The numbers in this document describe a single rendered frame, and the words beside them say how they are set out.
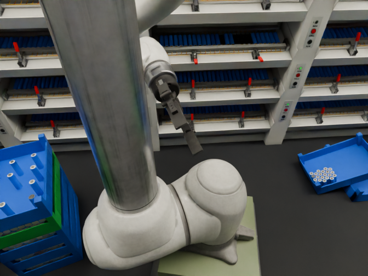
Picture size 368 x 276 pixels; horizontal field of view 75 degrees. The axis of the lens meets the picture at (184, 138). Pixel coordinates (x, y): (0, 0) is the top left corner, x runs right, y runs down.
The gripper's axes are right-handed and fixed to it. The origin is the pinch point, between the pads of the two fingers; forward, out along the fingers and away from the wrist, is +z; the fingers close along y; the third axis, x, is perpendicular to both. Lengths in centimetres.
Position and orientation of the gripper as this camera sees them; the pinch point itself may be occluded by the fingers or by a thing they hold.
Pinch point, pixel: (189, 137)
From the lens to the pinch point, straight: 58.4
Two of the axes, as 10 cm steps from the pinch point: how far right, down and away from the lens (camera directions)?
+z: 3.5, 7.5, -5.6
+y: -3.1, -4.7, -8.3
